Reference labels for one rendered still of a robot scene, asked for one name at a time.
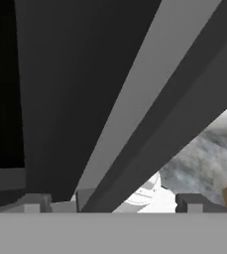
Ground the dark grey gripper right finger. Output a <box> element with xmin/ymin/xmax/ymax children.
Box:
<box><xmin>175</xmin><ymin>192</ymin><xmax>227</xmax><ymax>213</ymax></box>

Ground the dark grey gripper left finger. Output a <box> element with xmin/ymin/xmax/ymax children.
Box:
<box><xmin>0</xmin><ymin>192</ymin><xmax>53</xmax><ymax>213</ymax></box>

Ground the black microwave oven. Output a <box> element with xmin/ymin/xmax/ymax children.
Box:
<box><xmin>0</xmin><ymin>0</ymin><xmax>28</xmax><ymax>210</ymax></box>

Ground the white round object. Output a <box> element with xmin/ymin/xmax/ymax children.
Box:
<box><xmin>112</xmin><ymin>171</ymin><xmax>178</xmax><ymax>213</ymax></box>

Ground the light grey microwave door handle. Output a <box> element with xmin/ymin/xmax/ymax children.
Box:
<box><xmin>69</xmin><ymin>0</ymin><xmax>224</xmax><ymax>213</ymax></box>

